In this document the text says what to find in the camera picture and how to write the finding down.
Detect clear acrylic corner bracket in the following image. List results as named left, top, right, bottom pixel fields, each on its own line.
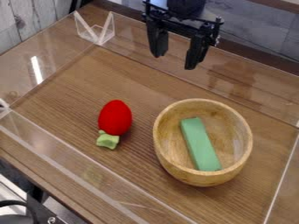
left=73, top=11, right=116, bottom=46

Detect black metal stand base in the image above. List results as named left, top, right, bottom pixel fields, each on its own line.
left=0, top=186, right=69, bottom=224

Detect clear acrylic tray wall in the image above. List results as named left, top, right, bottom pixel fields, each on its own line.
left=0, top=99, right=196, bottom=224

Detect brown wooden bowl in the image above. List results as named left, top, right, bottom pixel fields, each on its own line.
left=153, top=98, right=253, bottom=187

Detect red plush strawberry toy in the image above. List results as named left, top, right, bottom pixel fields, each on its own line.
left=96, top=100, right=133, bottom=150

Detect green rectangular stick block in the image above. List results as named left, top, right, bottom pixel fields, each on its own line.
left=180, top=117, right=221, bottom=172

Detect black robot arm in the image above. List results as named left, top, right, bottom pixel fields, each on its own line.
left=143, top=0, right=224, bottom=70

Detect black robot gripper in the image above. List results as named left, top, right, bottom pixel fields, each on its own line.
left=143, top=0, right=224, bottom=70

